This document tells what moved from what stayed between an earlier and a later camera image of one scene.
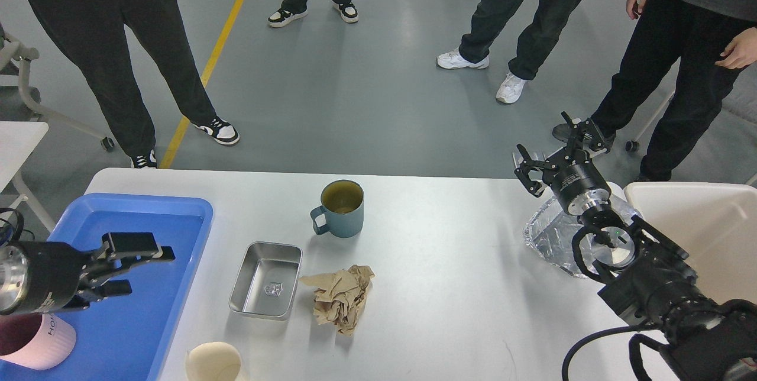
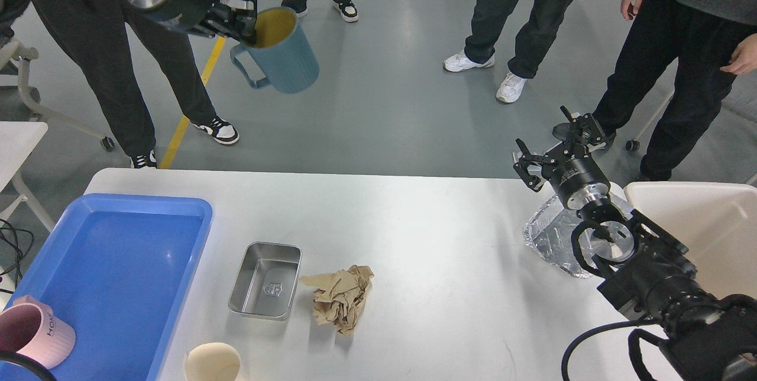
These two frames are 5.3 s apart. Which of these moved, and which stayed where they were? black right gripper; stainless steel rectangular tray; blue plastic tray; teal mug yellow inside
Moved: teal mug yellow inside
Stayed: stainless steel rectangular tray; blue plastic tray; black right gripper
